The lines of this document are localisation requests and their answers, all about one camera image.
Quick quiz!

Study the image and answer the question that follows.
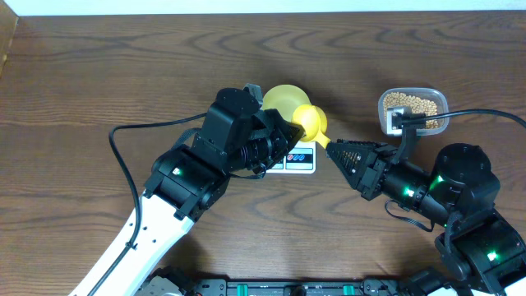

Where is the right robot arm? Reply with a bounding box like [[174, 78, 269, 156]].
[[325, 140, 525, 295]]

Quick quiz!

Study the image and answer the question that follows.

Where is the yellow measuring scoop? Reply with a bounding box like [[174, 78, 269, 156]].
[[292, 104, 330, 149]]

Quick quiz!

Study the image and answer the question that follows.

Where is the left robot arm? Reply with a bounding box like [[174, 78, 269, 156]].
[[72, 85, 304, 295]]

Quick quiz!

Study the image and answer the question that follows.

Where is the left black cable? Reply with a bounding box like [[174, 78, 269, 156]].
[[108, 113, 209, 296]]

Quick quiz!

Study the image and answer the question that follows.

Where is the clear plastic container of soybeans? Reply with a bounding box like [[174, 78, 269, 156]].
[[378, 87, 449, 136]]

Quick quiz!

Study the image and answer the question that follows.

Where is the yellow bowl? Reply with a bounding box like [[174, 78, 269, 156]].
[[261, 85, 311, 122]]

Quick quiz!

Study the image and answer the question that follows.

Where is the white digital kitchen scale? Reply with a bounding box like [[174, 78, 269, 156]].
[[267, 141, 316, 174]]

